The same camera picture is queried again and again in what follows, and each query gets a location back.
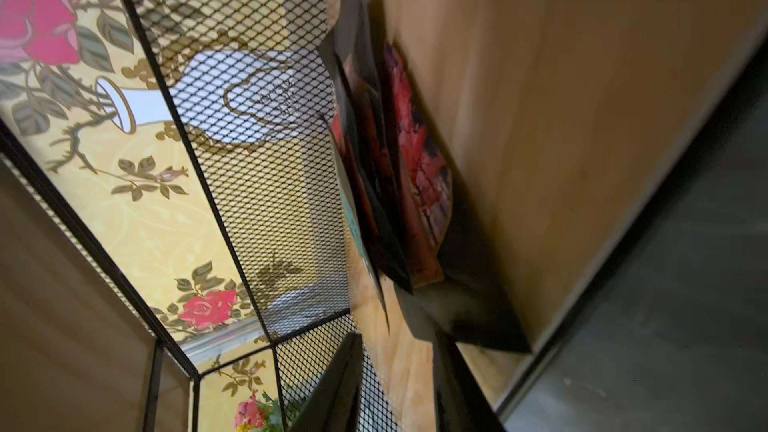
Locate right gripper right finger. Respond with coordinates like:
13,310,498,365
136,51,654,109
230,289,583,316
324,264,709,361
433,331,505,432

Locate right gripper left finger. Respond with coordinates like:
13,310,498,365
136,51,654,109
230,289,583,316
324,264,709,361
290,333,364,432

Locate black wire two-tier shelf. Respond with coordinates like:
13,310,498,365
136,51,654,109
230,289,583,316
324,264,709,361
0,0,768,432

